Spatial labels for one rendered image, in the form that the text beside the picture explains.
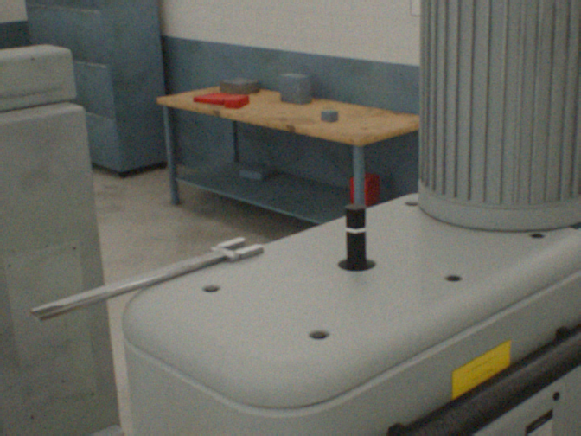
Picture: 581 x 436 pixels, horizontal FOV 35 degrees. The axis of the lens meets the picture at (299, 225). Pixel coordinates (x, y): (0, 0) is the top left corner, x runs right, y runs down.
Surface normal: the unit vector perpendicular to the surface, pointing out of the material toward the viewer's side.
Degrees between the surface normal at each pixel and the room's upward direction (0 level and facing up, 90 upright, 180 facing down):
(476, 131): 90
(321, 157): 90
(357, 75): 90
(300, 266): 0
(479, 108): 90
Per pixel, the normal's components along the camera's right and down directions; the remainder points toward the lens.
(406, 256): -0.04, -0.94
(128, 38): 0.68, 0.21
